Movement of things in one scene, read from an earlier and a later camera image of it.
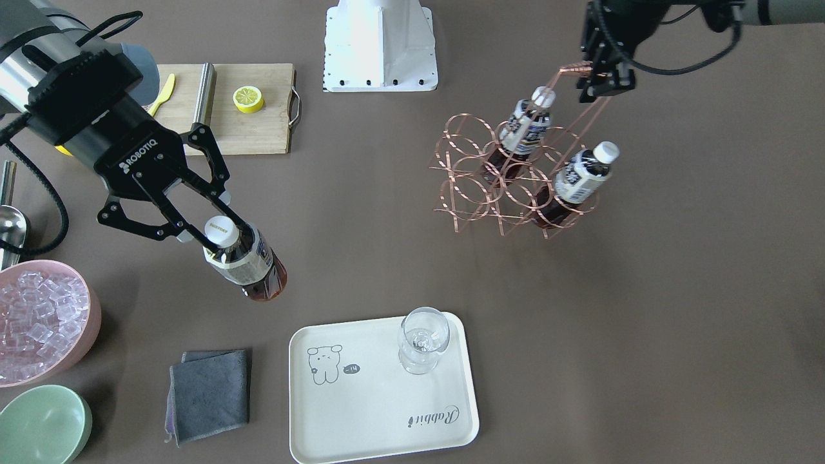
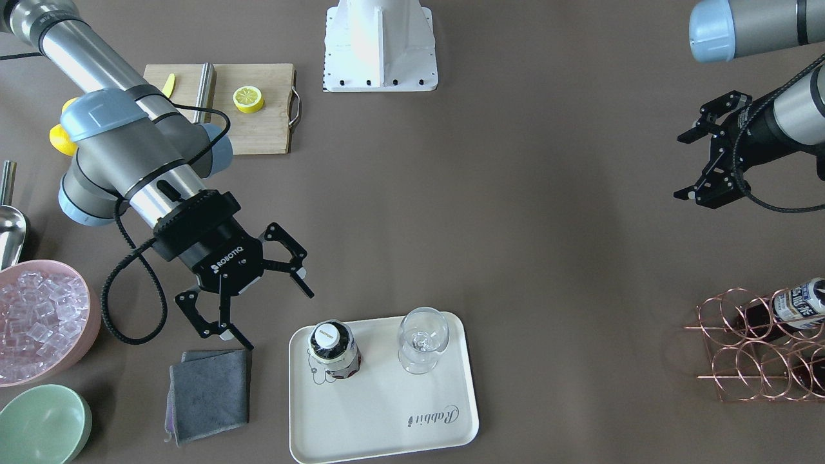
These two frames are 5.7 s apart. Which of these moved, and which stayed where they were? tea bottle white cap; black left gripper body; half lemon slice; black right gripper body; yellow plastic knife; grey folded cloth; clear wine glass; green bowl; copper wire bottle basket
Moved: black left gripper body; copper wire bottle basket; black right gripper body; tea bottle white cap
Stayed: clear wine glass; half lemon slice; yellow plastic knife; green bowl; grey folded cloth
